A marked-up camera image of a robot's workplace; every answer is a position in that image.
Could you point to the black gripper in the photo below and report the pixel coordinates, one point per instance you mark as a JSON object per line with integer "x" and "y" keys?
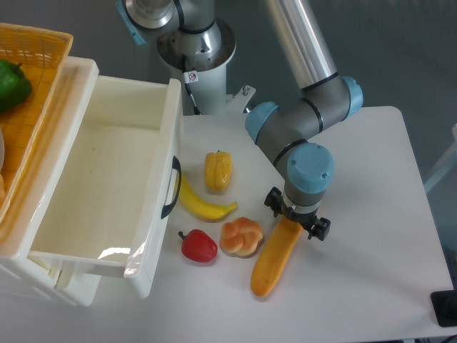
{"x": 306, "y": 216}

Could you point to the red bell pepper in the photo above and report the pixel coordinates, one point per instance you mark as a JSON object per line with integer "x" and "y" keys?
{"x": 198, "y": 246}

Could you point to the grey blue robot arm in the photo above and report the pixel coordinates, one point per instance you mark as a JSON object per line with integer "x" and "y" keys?
{"x": 284, "y": 137}

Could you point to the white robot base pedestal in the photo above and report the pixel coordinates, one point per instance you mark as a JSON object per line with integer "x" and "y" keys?
{"x": 199, "y": 61}

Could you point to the long orange bread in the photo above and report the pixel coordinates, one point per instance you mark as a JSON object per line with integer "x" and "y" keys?
{"x": 273, "y": 258}

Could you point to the round knotted bread roll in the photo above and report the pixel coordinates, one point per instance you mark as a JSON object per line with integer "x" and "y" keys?
{"x": 241, "y": 237}

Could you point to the orange plastic basket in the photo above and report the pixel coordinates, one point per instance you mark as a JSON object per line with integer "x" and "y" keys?
{"x": 41, "y": 54}

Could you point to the white plastic drawer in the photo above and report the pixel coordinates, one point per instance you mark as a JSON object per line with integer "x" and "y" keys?
{"x": 104, "y": 218}

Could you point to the green bell pepper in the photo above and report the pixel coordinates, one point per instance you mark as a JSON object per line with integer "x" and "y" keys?
{"x": 15, "y": 87}

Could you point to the white plastic drawer cabinet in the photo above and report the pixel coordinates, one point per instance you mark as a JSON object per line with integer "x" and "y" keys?
{"x": 35, "y": 278}

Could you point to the dark blue drawer handle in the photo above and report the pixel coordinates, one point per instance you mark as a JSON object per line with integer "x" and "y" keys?
{"x": 174, "y": 189}

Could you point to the black device at edge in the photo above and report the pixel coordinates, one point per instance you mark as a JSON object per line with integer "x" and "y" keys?
{"x": 444, "y": 306}

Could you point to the yellow bell pepper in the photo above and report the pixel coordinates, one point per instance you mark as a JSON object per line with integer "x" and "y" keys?
{"x": 218, "y": 171}

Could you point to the yellow banana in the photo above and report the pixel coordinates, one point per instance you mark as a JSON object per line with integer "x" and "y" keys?
{"x": 201, "y": 208}

